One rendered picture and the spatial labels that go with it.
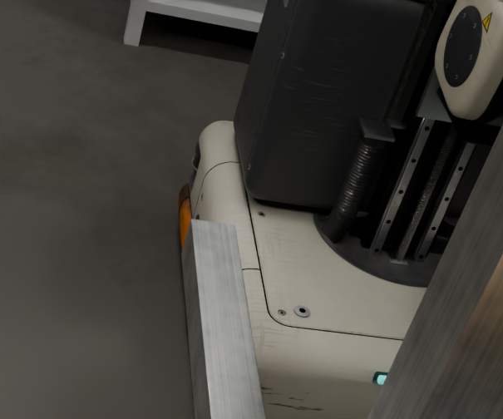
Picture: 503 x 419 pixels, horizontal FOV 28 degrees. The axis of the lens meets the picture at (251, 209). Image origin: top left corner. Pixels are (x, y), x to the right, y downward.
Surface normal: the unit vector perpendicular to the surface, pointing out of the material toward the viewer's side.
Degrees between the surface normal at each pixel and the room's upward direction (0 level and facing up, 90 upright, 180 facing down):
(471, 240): 90
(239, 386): 0
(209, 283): 0
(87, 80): 0
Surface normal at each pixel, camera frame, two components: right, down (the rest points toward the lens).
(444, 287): -0.96, -0.15
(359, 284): 0.26, -0.80
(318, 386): 0.11, 0.58
